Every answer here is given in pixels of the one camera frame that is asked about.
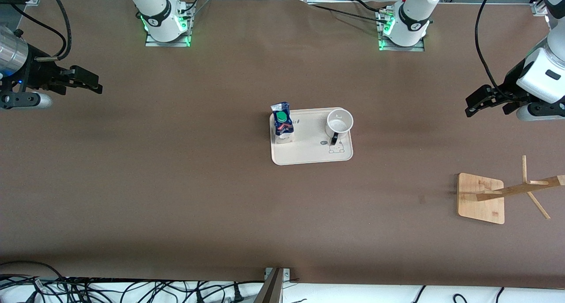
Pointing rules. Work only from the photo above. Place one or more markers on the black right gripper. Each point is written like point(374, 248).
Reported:
point(37, 72)

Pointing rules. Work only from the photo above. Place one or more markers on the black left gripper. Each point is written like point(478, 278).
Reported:
point(508, 88)

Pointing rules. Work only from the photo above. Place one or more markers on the blue white milk carton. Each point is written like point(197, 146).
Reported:
point(283, 127)

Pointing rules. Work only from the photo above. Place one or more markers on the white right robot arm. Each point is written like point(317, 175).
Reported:
point(159, 12)

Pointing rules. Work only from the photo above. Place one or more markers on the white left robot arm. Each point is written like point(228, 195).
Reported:
point(412, 12)

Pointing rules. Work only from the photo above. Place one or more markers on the cream rabbit print tray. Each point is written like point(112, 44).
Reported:
point(309, 151)

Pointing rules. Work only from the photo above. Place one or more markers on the wooden mug rack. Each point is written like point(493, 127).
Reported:
point(479, 206)

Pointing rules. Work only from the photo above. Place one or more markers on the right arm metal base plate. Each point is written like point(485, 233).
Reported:
point(152, 44)

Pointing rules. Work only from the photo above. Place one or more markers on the aluminium profile frame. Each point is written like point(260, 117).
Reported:
point(539, 5)

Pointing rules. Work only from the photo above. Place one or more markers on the grey metal mounting post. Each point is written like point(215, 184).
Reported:
point(273, 289)

